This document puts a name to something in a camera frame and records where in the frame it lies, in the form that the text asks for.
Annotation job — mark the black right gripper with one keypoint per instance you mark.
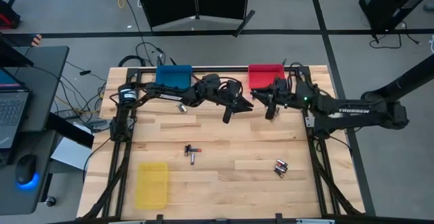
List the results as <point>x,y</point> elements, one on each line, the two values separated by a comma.
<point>281,93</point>

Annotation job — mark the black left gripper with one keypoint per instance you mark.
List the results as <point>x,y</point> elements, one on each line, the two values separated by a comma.
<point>232,91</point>

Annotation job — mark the black copper-top battery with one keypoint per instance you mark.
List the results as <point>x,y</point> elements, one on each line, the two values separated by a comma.
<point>278,173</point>
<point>187,150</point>

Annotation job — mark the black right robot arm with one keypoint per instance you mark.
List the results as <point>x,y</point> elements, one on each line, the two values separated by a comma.
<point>356,110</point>

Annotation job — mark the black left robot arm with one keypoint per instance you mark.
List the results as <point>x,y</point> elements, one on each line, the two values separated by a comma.
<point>169,96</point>

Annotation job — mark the red plastic bin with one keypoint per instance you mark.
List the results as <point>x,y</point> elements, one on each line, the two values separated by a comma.
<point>264,74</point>

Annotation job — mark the blue plastic bin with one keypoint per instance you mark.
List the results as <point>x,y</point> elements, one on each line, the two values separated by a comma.
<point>173,76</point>

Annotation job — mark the black partition foot bar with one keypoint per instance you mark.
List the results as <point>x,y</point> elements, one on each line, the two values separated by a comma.
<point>244,23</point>

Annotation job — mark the yellow plastic bin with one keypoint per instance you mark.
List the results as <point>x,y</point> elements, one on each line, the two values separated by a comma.
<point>152,186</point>

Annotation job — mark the grey power strip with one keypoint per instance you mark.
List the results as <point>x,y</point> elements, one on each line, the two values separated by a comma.
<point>98,125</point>

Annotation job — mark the black equipment case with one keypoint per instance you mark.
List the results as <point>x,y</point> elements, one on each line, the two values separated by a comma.
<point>390,3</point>

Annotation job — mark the white box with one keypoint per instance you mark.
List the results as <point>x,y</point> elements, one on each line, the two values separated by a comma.
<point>69,152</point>

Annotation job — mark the black office desk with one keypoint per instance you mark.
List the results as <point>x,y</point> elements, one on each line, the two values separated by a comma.
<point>47,81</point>

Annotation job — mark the black caster wheel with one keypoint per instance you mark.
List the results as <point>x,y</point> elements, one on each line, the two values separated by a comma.
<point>51,202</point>

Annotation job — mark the orange striped tag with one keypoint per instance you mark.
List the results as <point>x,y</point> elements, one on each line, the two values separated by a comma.
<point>36,40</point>

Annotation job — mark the black mouse with blue light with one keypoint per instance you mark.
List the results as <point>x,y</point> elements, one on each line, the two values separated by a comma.
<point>25,169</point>

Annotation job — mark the dark grey laptop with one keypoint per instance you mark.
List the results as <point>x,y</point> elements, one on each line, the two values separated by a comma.
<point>13,112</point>

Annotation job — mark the black desk monitor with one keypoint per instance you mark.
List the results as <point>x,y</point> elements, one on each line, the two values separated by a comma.
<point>10,54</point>

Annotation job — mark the red and black box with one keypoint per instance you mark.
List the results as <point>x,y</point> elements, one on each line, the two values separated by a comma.
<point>6,17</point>

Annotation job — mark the black aluminium table frame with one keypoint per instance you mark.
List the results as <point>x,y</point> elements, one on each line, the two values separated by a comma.
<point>146,70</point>

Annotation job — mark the black camera mast pole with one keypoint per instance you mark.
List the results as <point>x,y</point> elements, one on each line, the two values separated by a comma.
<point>407,79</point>

